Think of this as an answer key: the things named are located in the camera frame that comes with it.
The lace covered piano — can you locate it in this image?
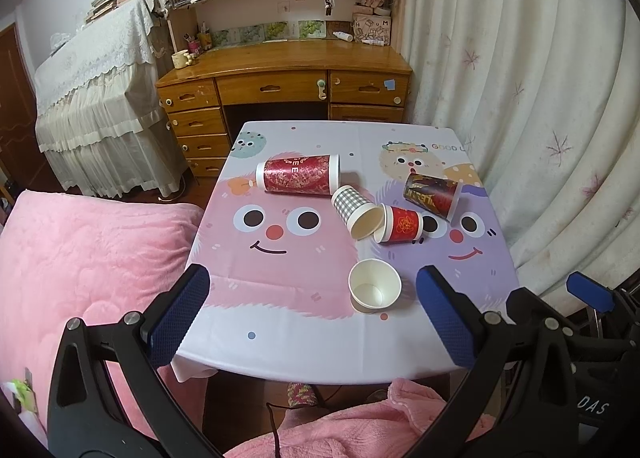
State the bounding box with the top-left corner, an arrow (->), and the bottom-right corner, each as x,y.
35,0 -> 186,198

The grey checkered paper cup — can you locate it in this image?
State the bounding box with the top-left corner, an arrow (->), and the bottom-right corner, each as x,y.
331,185 -> 385,240

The cartoon monster tablecloth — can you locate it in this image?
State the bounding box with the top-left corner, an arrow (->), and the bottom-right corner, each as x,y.
171,121 -> 518,384

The dark red illustrated cup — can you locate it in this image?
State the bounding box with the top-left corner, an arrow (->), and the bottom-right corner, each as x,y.
404,174 -> 462,222

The pink garment on lap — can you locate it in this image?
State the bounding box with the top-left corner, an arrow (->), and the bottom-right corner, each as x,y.
221,376 -> 494,458

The wooden desk with drawers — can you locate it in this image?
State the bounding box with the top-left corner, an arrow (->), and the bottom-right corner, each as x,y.
156,40 -> 411,178

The brown sleeve paper cup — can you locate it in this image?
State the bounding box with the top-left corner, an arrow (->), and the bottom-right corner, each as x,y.
348,259 -> 402,311

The pink fluffy blanket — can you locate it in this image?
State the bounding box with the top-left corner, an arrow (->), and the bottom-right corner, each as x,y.
0,190 -> 203,426

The small red paper cup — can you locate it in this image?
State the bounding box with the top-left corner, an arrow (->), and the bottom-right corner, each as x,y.
373,204 -> 423,244

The tall red patterned cup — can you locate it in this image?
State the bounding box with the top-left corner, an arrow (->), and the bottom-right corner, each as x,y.
256,155 -> 341,196

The white floral curtain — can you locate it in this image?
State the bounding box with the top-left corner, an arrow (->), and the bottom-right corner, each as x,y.
401,0 -> 639,314

